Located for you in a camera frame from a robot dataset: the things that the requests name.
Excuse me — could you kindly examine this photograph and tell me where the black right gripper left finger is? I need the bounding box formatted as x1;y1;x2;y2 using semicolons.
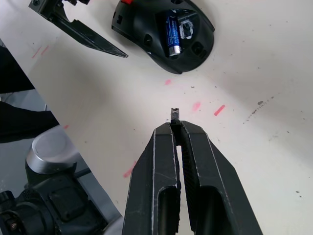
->
121;123;181;235

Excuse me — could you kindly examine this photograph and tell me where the black mouse base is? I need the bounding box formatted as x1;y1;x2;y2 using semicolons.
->
111;0;216;74

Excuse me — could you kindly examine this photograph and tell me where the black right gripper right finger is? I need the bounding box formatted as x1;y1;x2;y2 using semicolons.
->
176;121;264;235

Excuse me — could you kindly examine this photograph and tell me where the silver and black robot body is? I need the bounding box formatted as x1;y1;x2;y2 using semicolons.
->
0;127;123;235

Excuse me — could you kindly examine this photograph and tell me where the blue AA battery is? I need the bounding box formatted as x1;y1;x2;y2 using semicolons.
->
164;15;182;57

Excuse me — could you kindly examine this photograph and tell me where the small black USB receiver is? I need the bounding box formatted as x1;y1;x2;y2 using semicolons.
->
170;107;181;125

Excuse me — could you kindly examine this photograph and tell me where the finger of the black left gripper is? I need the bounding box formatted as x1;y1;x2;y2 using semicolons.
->
50;5;129;59

